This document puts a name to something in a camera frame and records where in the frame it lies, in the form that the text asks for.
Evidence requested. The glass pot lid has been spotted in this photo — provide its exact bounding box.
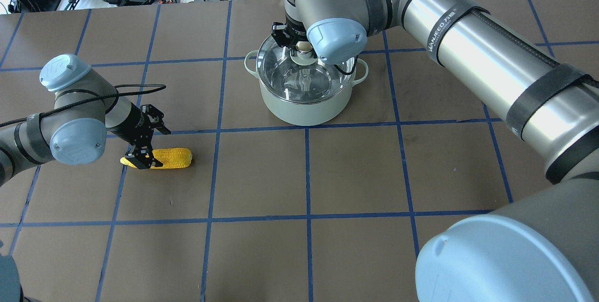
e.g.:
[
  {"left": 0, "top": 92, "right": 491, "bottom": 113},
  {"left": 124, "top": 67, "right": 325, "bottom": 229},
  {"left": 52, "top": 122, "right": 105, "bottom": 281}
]
[{"left": 255, "top": 36, "right": 367, "bottom": 105}]

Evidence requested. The pale green cooking pot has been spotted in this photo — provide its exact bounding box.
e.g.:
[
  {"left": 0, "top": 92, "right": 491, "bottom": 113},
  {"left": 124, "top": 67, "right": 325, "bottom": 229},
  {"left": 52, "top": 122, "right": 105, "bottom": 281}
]
[{"left": 244, "top": 36, "right": 369, "bottom": 126}]

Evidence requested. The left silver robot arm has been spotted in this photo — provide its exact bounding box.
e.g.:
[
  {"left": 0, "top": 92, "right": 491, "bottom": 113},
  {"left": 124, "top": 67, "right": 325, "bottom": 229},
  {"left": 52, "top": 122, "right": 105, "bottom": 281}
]
[{"left": 0, "top": 54, "right": 170, "bottom": 184}]

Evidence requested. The yellow corn cob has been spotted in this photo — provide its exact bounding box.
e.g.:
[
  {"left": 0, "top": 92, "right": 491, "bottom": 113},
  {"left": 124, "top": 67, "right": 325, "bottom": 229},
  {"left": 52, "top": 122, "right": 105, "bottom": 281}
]
[{"left": 120, "top": 148, "right": 193, "bottom": 169}]

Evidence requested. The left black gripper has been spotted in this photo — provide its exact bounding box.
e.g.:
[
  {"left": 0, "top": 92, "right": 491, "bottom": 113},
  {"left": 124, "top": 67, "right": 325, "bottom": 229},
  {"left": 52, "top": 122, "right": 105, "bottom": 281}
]
[{"left": 124, "top": 104, "right": 171, "bottom": 169}]

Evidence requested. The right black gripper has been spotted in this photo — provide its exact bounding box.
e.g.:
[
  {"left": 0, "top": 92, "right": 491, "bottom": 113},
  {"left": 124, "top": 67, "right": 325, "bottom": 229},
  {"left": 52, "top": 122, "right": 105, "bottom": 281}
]
[{"left": 271, "top": 20, "right": 309, "bottom": 50}]

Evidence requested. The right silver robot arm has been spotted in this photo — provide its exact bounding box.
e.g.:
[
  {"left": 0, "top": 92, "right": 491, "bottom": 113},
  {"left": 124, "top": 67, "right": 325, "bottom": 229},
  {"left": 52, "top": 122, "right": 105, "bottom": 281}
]
[{"left": 272, "top": 0, "right": 598, "bottom": 302}]

